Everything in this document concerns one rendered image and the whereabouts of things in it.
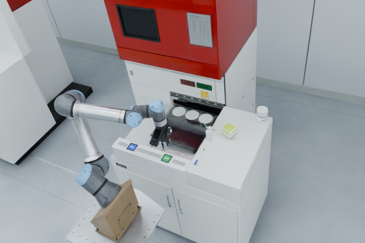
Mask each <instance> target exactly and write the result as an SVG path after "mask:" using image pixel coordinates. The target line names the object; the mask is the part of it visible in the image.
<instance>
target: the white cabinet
mask: <svg viewBox="0 0 365 243"><path fill-rule="evenodd" d="M271 138H272V134H271V135H270V138H269V140H268V142H267V144H266V147H265V149H264V151H263V153H262V156H261V158H260V160H259V163H258V165H257V167H256V169H255V172H254V174H253V176H252V178H251V181H250V183H249V185H248V188H247V190H246V193H245V195H244V197H243V199H242V202H241V204H239V203H236V202H233V201H230V200H227V199H224V198H222V197H219V196H216V195H213V194H210V193H207V192H205V191H202V190H199V189H197V188H194V187H191V186H186V185H183V184H181V183H178V182H175V181H172V180H169V179H167V178H164V177H161V176H158V175H156V174H152V173H150V172H147V171H144V170H142V169H139V168H136V167H133V166H131V165H128V164H125V163H122V162H119V161H116V160H114V159H111V162H112V165H113V167H114V170H115V172H116V175H117V177H118V180H119V183H120V185H121V184H123V183H124V182H126V181H127V180H129V179H131V180H132V186H133V188H134V189H137V190H139V191H141V192H143V193H144V194H145V195H147V196H148V197H149V198H150V199H152V200H153V201H154V202H156V203H157V204H158V205H160V206H161V207H162V208H163V209H165V210H166V211H165V213H164V214H163V216H162V218H161V219H160V221H159V223H158V224H157V226H160V227H162V228H164V229H167V230H169V231H171V232H173V233H176V234H178V235H181V236H183V237H185V238H188V239H190V240H192V241H195V242H197V243H249V240H250V237H251V235H252V232H253V230H254V227H255V225H256V222H257V219H258V217H259V215H260V212H261V209H262V206H263V204H264V201H265V199H266V196H267V191H268V176H269V161H270V146H271Z"/></svg>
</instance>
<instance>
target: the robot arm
mask: <svg viewBox="0 0 365 243"><path fill-rule="evenodd" d="M54 108H55V110H56V111H57V113H58V114H60V115H62V116H65V117H67V118H69V119H70V120H71V122H72V125H73V127H74V130H75V133H76V135H77V137H78V140H79V143H80V145H81V148H82V150H83V153H84V155H85V159H84V163H85V165H84V166H83V168H82V169H81V170H80V172H79V173H78V174H77V176H76V178H75V181H76V182H77V183H78V184H79V185H80V186H82V187H83V188H84V189H85V190H87V191H88V192H89V193H90V194H91V195H93V196H94V197H95V198H96V200H97V202H98V203H99V205H100V206H101V207H102V208H103V209H104V208H106V207H107V206H108V205H109V204H110V203H111V202H112V201H113V199H114V198H115V197H116V196H117V194H118V193H119V191H120V190H121V188H122V187H121V186H120V185H119V184H116V183H113V182H111V181H109V180H108V179H107V178H105V175H106V174H107V173H108V171H109V168H110V162H109V160H108V159H107V158H106V157H105V156H104V155H103V153H102V152H100V151H99V149H98V146H97V144H96V141H95V139H94V136H93V134H92V131H91V128H90V126H89V123H88V121H87V118H90V119H97V120H103V121H108V122H115V123H121V124H127V125H128V126H130V127H137V126H139V125H140V124H141V123H142V121H143V119H144V118H153V122H154V125H155V127H156V128H155V130H154V133H153V135H152V138H151V140H150V142H149V143H150V145H152V146H155V147H157V146H158V144H159V145H160V146H161V147H162V148H163V149H164V150H166V149H167V148H168V145H169V142H170V139H168V136H169V135H170V134H172V132H171V131H170V130H172V127H171V126H169V124H168V119H167V118H166V115H165V108H164V106H163V103H162V101H161V100H157V99H156V100H152V101H151V102H150V104H149V105H135V106H131V107H129V110H125V109H120V108H113V107H107V106H100V105H93V104H86V103H85V97H84V95H83V94H82V92H80V91H77V90H70V91H67V92H65V93H64V94H62V95H60V96H58V97H57V98H56V100H55V102H54Z"/></svg>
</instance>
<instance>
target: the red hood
mask: <svg viewBox="0 0 365 243"><path fill-rule="evenodd" d="M104 3H105V7H106V11H107V13H108V17H109V21H110V24H111V29H112V32H113V35H114V38H115V42H116V46H117V50H118V53H119V57H120V59H121V60H127V61H131V62H137V63H141V64H145V65H150V66H155V67H160V68H165V69H170V70H173V71H178V72H183V73H188V74H193V75H198V76H203V77H206V78H212V79H216V80H221V78H222V77H223V75H224V74H225V72H226V71H227V69H228V68H229V66H230V65H231V63H232V62H233V60H234V59H235V57H236V56H237V54H238V53H239V51H240V50H241V48H242V47H243V45H244V44H245V42H246V41H247V39H248V38H249V36H250V35H251V33H252V32H253V30H254V29H255V27H256V26H257V0H104Z"/></svg>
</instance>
